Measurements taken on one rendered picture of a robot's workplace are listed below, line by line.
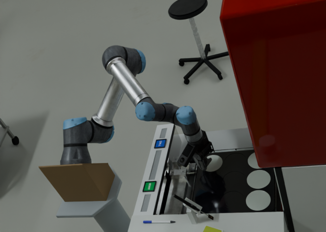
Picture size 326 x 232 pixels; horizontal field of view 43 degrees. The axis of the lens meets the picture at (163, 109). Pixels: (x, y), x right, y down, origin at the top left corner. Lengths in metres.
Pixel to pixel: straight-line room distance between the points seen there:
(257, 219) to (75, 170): 0.86
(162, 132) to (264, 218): 0.73
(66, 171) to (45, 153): 2.02
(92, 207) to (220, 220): 0.73
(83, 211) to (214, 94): 1.98
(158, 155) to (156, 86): 2.16
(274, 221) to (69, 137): 1.02
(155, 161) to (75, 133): 0.41
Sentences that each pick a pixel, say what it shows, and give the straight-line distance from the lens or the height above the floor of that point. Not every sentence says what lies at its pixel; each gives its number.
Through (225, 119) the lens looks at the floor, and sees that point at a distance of 3.49.
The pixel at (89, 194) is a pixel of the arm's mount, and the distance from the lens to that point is 2.14.
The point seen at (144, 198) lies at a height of 0.96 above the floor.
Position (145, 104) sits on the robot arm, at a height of 1.36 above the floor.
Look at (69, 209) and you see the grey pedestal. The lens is 2.22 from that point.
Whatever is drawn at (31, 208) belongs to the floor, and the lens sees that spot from 3.65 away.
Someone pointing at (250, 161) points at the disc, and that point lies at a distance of 1.92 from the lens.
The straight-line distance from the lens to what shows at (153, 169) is 1.96.
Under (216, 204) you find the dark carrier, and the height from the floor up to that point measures 0.90.
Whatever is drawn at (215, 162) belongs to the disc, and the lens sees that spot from 1.96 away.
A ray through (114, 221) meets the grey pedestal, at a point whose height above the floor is 0.61.
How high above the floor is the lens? 2.34
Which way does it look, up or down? 38 degrees down
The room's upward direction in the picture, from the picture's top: 23 degrees counter-clockwise
